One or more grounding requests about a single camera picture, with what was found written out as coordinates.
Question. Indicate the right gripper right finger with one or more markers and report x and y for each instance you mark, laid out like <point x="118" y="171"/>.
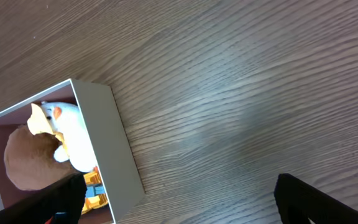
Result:
<point x="300" y="203"/>

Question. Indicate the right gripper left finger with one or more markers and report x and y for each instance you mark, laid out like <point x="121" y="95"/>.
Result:
<point x="61" y="202"/>

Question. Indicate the brown plush toy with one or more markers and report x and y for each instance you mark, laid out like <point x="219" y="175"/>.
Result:
<point x="29" y="161"/>

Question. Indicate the white yellow plush duck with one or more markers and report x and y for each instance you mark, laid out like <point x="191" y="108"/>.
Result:
<point x="64" y="121"/>

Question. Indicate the white box with pink interior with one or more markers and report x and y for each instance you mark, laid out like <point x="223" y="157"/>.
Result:
<point x="103" y="124"/>

